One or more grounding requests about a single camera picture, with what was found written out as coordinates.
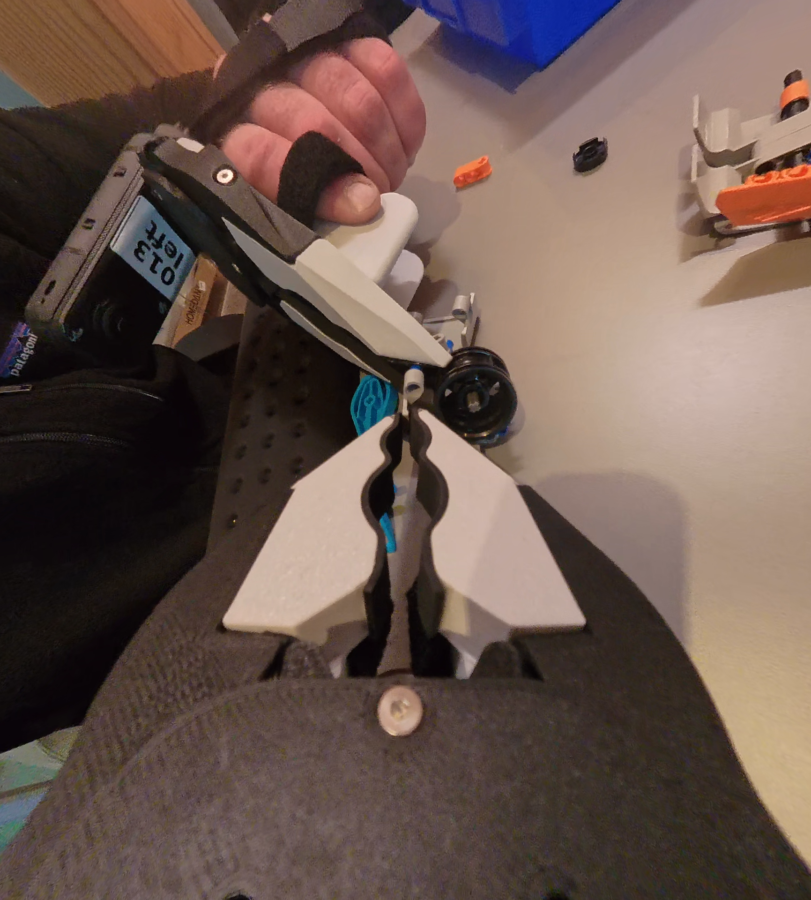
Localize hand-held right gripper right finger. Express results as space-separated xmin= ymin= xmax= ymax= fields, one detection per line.
xmin=417 ymin=412 xmax=589 ymax=645

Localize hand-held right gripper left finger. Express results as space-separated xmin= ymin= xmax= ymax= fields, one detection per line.
xmin=220 ymin=412 xmax=395 ymax=645

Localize blue plastic storage bin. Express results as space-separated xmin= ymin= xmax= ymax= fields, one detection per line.
xmin=417 ymin=0 xmax=662 ymax=74

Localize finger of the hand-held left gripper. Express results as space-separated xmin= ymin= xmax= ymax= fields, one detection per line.
xmin=290 ymin=240 xmax=454 ymax=372
xmin=220 ymin=220 xmax=304 ymax=306

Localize light grey block with pins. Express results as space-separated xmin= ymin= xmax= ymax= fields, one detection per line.
xmin=688 ymin=67 xmax=811 ymax=187

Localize person's left hand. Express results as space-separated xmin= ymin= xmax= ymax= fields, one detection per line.
xmin=213 ymin=31 xmax=430 ymax=226

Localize black wheel hub assembly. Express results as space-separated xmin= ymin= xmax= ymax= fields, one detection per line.
xmin=439 ymin=345 xmax=523 ymax=450

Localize person's left forearm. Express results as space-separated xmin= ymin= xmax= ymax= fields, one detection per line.
xmin=0 ymin=71 xmax=288 ymax=769

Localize small orange connector brick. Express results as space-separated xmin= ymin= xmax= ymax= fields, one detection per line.
xmin=451 ymin=154 xmax=495 ymax=192

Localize blue plastic separator tool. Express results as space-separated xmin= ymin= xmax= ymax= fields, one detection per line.
xmin=352 ymin=372 xmax=416 ymax=552

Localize light grey connector piece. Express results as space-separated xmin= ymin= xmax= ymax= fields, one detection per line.
xmin=400 ymin=363 xmax=430 ymax=419

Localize small black round piece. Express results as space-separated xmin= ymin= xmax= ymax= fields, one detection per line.
xmin=570 ymin=134 xmax=613 ymax=175

